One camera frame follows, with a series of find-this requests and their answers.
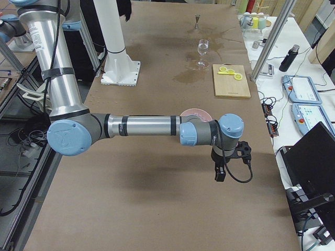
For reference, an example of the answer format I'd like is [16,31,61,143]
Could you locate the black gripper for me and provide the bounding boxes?
[211,149,226,181]

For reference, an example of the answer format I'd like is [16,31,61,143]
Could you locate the steel cocktail jigger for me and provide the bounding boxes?
[194,14,200,29]

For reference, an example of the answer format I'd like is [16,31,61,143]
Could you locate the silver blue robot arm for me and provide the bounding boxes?
[1,14,27,43]
[14,1,251,182]

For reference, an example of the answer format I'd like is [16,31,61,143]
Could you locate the pink bowl of ice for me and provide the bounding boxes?
[180,108,213,122]

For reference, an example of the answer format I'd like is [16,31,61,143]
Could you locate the clear wine glass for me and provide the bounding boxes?
[197,39,209,66]

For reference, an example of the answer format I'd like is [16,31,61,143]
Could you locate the black monitor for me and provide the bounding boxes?
[282,122,334,197]

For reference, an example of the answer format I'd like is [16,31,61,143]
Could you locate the bamboo cutting board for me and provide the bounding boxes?
[212,64,251,98]

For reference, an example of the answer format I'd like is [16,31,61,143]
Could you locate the yellow plastic knife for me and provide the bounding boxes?
[217,71,236,76]

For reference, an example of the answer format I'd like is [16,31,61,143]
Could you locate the lower blue teach pendant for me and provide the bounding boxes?
[291,103,334,135]

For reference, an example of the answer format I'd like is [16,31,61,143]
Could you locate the blue teach pendant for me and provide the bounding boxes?
[282,75,322,104]
[291,103,334,135]

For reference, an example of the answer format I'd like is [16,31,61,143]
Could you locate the upper blue teach pendant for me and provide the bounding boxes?
[282,75,322,104]

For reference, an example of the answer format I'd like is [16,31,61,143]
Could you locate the small steel weight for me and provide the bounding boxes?
[252,41,261,50]

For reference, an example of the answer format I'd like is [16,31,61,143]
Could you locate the black insulated bottle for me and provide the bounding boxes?
[279,44,300,72]

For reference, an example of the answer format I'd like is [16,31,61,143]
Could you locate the yellow cup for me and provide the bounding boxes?
[251,17,259,29]

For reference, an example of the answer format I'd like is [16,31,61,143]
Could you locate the light blue cup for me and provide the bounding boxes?
[258,17,266,30]

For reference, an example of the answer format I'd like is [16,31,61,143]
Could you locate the aluminium frame post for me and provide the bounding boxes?
[251,0,297,83]

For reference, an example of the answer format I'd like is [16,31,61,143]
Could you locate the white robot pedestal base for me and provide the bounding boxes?
[94,1,141,86]

